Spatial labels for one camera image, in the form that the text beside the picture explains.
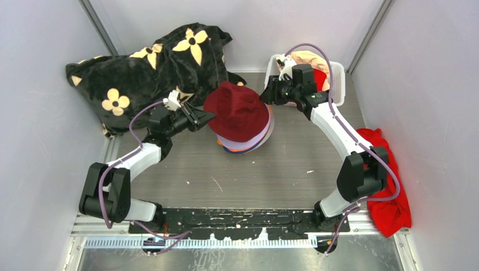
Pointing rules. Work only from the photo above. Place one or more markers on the red cloth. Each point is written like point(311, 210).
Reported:
point(388, 216)

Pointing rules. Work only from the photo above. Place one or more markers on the blue bucket hat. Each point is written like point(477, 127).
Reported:
point(238, 152)

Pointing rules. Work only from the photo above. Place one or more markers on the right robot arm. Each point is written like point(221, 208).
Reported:
point(363, 172)

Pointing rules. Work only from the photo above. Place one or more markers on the red bucket hat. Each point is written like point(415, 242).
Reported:
point(320, 78)

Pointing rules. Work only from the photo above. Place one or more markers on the beige bucket hat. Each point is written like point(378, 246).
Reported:
point(315, 61)

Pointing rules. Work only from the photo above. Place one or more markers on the maroon bucket hat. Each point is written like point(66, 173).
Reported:
point(240, 115)

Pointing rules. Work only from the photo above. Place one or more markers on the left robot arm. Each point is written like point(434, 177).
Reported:
point(107, 189)

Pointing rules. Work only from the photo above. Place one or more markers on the lilac bucket hat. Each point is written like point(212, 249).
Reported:
point(242, 145)

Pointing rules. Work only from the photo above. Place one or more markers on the orange bucket hat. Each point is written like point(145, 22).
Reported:
point(220, 143)

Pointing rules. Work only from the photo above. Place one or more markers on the black blanket with cream flowers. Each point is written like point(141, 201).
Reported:
point(189, 59)

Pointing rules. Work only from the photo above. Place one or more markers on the white plastic basket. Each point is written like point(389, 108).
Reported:
point(337, 79)

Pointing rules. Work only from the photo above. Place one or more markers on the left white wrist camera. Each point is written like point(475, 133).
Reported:
point(172, 102)

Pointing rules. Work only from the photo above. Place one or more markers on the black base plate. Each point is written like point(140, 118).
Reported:
point(241, 224)

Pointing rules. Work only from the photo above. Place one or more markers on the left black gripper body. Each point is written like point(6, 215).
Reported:
point(183, 119)

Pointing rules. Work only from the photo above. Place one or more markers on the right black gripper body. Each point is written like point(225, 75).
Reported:
point(283, 91)

